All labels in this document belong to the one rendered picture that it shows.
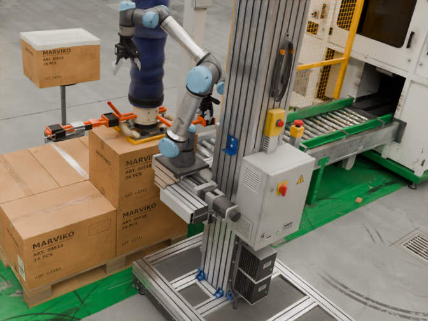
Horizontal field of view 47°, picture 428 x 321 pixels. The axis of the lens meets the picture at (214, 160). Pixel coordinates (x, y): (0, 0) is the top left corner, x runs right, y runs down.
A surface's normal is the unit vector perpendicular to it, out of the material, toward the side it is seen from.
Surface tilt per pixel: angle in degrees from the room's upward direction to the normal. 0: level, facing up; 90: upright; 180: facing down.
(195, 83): 83
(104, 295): 0
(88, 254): 90
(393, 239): 0
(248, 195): 90
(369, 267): 0
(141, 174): 90
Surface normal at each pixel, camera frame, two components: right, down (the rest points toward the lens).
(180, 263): 0.11, -0.86
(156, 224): 0.62, 0.44
